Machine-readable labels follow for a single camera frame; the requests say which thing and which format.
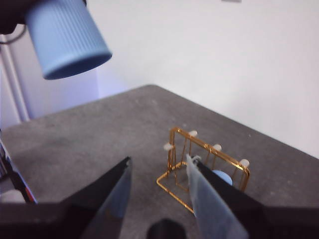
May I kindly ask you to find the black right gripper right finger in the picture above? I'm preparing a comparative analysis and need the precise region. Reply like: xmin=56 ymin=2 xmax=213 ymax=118
xmin=186 ymin=154 xmax=319 ymax=239

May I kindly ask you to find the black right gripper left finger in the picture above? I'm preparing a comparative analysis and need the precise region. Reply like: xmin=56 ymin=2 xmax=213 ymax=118
xmin=0 ymin=157 xmax=132 ymax=239

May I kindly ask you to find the blue ribbed plastic cup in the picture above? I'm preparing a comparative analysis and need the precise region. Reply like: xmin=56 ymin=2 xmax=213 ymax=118
xmin=24 ymin=0 xmax=113 ymax=80
xmin=212 ymin=170 xmax=233 ymax=187

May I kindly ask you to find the dark equipment beside table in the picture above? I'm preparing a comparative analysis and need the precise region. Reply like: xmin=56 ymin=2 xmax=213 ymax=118
xmin=0 ymin=139 xmax=38 ymax=204

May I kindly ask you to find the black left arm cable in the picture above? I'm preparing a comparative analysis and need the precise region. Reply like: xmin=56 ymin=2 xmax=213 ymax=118
xmin=0 ymin=23 xmax=27 ymax=45

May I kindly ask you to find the gold wire cup rack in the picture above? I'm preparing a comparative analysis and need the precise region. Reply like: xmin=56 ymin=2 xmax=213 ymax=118
xmin=156 ymin=127 xmax=251 ymax=215

